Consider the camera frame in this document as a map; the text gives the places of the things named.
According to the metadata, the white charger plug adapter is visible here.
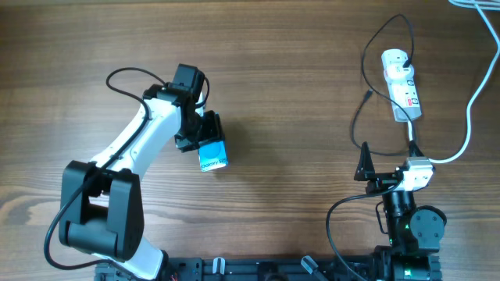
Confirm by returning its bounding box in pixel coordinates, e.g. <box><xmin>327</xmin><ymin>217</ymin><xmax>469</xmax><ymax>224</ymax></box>
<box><xmin>381</xmin><ymin>48</ymin><xmax>414</xmax><ymax>84</ymax></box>

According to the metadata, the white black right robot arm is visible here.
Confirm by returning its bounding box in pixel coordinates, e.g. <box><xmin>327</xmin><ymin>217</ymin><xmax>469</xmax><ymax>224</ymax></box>
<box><xmin>354</xmin><ymin>141</ymin><xmax>447</xmax><ymax>281</ymax></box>

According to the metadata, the white power strip cord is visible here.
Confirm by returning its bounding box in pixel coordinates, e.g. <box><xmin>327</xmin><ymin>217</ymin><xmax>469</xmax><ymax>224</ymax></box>
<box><xmin>407</xmin><ymin>0</ymin><xmax>500</xmax><ymax>165</ymax></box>

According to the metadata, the black USB charging cable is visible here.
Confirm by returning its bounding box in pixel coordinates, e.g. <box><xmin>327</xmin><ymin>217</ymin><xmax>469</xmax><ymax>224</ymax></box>
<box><xmin>350</xmin><ymin>13</ymin><xmax>416</xmax><ymax>157</ymax></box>

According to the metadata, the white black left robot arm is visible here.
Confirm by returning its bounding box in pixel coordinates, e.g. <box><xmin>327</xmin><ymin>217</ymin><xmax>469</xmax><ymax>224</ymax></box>
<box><xmin>44</xmin><ymin>64</ymin><xmax>229</xmax><ymax>280</ymax></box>

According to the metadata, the white power strip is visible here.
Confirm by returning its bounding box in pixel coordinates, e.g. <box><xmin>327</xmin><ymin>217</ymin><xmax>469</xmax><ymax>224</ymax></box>
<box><xmin>387</xmin><ymin>79</ymin><xmax>422</xmax><ymax>123</ymax></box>

